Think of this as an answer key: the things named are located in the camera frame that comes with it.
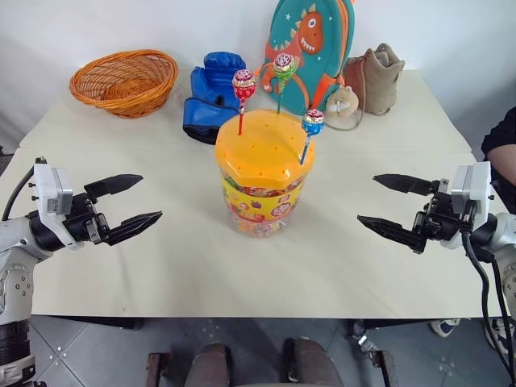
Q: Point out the dark rounded shape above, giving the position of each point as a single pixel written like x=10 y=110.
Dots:
x=312 y=364
x=211 y=364

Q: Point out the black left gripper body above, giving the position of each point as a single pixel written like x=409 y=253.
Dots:
x=86 y=221

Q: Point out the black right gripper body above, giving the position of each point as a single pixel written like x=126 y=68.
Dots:
x=439 y=221

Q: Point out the green wrapped lollipop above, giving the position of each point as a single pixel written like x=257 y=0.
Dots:
x=284 y=64

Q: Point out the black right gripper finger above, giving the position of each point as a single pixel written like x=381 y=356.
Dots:
x=407 y=184
x=397 y=231

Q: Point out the blue boxing glove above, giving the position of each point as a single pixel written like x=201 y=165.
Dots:
x=205 y=109

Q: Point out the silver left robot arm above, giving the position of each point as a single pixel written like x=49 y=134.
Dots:
x=12 y=250

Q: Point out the tan suede boot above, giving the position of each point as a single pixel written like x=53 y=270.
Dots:
x=379 y=84

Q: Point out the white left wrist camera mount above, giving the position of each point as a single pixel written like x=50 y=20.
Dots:
x=50 y=185

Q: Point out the teal dinosaur backpack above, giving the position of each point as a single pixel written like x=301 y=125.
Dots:
x=322 y=68

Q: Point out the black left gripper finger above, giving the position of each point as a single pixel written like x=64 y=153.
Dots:
x=117 y=182
x=133 y=226

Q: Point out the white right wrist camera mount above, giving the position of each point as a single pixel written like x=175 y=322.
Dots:
x=475 y=189

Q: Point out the brown metal bracket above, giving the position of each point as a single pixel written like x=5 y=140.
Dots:
x=158 y=371
x=385 y=369

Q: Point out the person in black clothes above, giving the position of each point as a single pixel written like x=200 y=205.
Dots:
x=504 y=137

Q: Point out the white sneaker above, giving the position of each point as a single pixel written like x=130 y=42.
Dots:
x=443 y=327
x=499 y=327

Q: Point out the candy jar with orange lid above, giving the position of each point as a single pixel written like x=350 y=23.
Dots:
x=258 y=169

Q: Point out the red wrapped lollipop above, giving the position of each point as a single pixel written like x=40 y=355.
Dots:
x=244 y=86

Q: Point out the orange wicker basket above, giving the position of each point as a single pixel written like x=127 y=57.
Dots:
x=121 y=80

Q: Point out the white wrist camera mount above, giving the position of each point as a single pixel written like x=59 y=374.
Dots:
x=50 y=185
x=475 y=189

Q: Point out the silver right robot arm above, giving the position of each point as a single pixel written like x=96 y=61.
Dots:
x=506 y=234

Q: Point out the black table frame bar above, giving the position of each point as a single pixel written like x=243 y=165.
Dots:
x=387 y=323
x=92 y=321

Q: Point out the blue wrapped lollipop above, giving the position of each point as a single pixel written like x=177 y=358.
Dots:
x=313 y=121

